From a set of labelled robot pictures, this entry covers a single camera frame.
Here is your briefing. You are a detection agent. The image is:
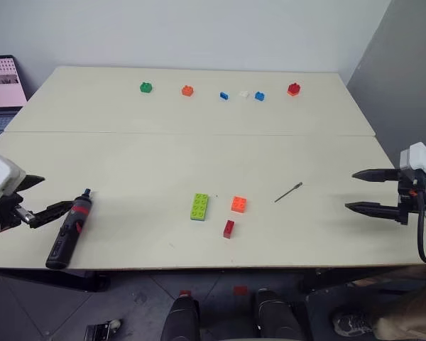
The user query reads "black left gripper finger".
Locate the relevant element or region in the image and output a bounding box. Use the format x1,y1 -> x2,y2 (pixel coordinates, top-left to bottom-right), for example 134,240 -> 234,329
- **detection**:
16,173 -> 46,195
31,199 -> 75,229

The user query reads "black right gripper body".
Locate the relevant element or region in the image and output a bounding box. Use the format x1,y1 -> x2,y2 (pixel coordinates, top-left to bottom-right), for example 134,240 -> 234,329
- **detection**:
397,166 -> 426,227

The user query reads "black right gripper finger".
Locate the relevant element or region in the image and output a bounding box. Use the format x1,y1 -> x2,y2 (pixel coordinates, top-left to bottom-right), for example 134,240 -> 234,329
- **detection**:
344,201 -> 402,223
351,168 -> 401,184

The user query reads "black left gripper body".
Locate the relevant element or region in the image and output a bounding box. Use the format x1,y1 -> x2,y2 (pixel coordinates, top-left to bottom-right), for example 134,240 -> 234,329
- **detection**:
0,193 -> 36,232

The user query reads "black and red electric screwdriver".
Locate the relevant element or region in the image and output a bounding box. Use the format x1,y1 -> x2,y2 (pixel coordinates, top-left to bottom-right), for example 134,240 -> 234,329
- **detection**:
45,188 -> 94,270

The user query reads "thin metal screwdriver bit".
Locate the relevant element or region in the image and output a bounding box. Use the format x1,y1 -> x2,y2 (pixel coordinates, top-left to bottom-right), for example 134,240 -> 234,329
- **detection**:
273,182 -> 303,204

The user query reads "open laptop with pink screen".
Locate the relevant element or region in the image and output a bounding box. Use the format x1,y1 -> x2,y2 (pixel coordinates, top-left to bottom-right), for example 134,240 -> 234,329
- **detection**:
0,55 -> 28,140

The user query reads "person's tan trouser leg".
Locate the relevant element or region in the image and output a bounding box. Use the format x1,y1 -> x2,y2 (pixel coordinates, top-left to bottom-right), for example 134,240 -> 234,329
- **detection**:
371,280 -> 426,341

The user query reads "person's dark sneaker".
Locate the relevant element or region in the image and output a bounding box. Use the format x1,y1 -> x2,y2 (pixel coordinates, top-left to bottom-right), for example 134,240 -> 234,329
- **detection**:
331,310 -> 374,337

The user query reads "small metal caster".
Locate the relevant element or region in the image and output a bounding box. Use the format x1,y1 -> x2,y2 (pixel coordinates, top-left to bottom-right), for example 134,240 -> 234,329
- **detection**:
84,318 -> 123,341

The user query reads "orange square toy brick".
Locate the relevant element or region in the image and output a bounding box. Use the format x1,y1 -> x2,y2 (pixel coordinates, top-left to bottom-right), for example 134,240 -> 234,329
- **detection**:
230,195 -> 248,215

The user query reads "dark rounded shape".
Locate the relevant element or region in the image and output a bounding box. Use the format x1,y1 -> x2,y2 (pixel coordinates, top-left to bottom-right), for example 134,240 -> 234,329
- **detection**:
162,290 -> 201,341
253,288 -> 307,341

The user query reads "lime green long toy brick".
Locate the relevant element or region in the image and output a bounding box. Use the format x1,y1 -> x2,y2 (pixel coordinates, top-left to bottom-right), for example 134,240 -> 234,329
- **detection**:
189,193 -> 210,222

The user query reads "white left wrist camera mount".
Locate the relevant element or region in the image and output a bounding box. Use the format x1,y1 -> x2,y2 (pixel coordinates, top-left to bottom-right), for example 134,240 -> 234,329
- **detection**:
0,151 -> 26,239

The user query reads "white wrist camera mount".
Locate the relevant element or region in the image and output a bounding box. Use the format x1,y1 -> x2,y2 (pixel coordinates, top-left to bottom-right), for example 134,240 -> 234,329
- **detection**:
0,151 -> 26,239
399,141 -> 426,215

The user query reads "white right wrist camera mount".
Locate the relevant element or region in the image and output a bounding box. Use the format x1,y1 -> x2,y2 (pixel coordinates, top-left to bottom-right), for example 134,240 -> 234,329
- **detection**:
399,141 -> 426,215

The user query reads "black table leg frame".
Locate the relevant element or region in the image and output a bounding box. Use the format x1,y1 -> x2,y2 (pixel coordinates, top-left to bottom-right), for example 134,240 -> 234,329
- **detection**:
0,268 -> 111,293
297,263 -> 426,294

